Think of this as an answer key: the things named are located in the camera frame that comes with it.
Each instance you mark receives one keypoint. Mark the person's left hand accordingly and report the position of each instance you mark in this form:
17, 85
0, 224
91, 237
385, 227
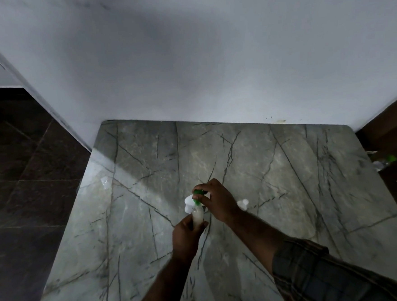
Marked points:
184, 239

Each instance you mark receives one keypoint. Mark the person's right hand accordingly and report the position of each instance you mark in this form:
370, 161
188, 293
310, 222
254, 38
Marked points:
220, 201

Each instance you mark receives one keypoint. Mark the person's left thumb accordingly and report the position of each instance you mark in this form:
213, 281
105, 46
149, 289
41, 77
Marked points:
201, 229

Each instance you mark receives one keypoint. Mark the person's right fingers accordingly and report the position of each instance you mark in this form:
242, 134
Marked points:
206, 188

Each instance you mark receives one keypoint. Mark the green bottle cap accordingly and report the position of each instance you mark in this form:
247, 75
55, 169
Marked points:
198, 192

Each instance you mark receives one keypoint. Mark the small clear plastic bottle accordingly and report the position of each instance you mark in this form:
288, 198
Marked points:
198, 215

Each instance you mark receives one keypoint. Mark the person's left forearm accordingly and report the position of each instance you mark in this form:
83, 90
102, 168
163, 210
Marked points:
164, 290

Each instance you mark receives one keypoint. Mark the person's right forearm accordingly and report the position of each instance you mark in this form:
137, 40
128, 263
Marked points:
294, 260

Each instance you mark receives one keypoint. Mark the white plastic container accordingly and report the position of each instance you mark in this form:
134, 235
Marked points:
189, 203

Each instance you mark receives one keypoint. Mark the small white cap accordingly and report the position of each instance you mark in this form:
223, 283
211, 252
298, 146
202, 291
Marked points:
243, 204

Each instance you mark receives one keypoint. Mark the clear bottle with green cap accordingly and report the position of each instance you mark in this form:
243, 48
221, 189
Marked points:
384, 162

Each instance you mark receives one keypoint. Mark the brown wooden furniture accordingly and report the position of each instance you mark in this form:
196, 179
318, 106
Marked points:
392, 135

